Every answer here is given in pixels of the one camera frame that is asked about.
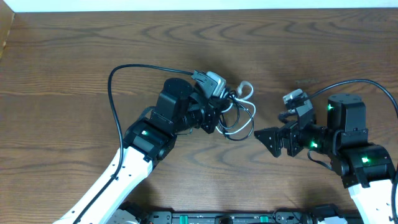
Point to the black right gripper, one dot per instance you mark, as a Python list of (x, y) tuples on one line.
[(290, 130)]

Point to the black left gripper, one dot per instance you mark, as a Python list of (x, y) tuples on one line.
[(210, 117)]

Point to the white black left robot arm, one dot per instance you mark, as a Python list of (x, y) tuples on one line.
[(180, 107)]

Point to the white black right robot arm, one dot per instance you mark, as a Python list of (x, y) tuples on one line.
[(366, 169)]

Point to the wooden side panel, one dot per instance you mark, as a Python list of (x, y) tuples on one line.
[(6, 21)]

